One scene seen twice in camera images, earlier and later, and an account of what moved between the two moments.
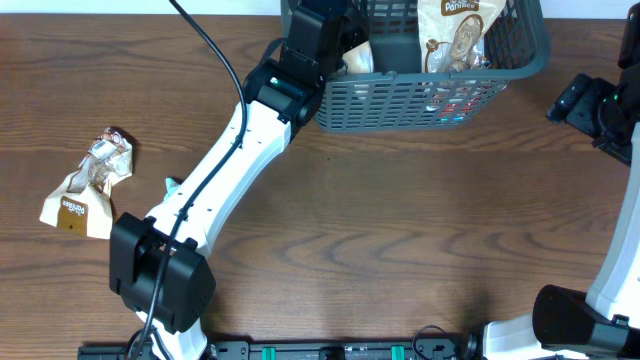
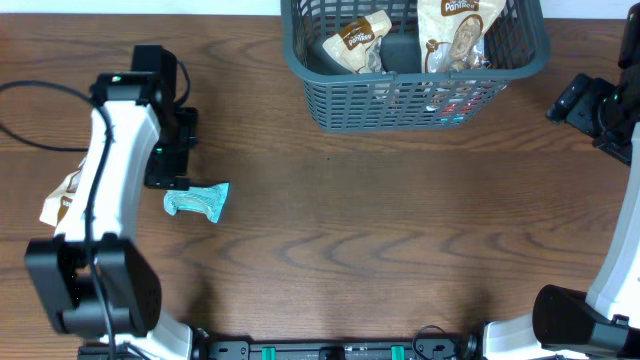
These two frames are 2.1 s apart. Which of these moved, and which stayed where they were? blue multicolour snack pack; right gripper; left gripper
Moved: left gripper
Stayed: blue multicolour snack pack; right gripper
